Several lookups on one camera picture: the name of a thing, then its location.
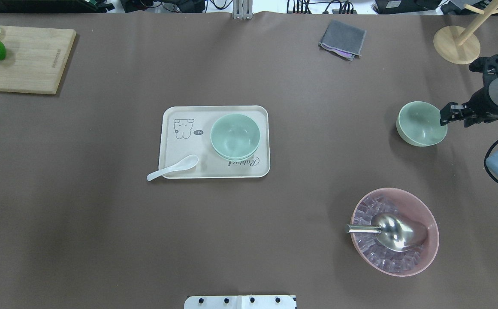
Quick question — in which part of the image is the wooden mug tree stand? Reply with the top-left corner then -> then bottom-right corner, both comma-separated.
433,0 -> 498,65

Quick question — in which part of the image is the bamboo cutting board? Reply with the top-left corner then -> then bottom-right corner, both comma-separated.
0,25 -> 76,95

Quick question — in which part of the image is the pink bowl with ice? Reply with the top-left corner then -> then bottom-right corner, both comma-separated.
350,188 -> 439,277

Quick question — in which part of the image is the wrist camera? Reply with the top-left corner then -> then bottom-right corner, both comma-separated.
468,54 -> 498,87

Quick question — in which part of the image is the beige rabbit tray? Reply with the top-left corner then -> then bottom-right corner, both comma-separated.
158,105 -> 271,179

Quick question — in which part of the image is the metal ice scoop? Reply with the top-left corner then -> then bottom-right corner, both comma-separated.
344,213 -> 429,252

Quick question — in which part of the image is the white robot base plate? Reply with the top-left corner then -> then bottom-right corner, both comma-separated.
184,294 -> 297,309

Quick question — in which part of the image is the aluminium frame post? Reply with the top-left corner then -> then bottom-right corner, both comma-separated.
232,0 -> 253,20

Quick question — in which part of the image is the white ceramic spoon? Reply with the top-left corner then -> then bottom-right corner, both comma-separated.
146,154 -> 199,182

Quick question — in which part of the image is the green bowl on tray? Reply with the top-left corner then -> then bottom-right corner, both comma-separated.
214,149 -> 257,162

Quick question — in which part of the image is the green bowl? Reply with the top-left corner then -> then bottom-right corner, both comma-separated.
396,100 -> 448,147
210,114 -> 260,156
214,149 -> 257,162

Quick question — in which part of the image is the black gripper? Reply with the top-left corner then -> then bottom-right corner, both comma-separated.
440,87 -> 498,128

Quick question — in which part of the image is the grey folded cloth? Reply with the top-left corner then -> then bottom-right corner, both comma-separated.
319,20 -> 367,61

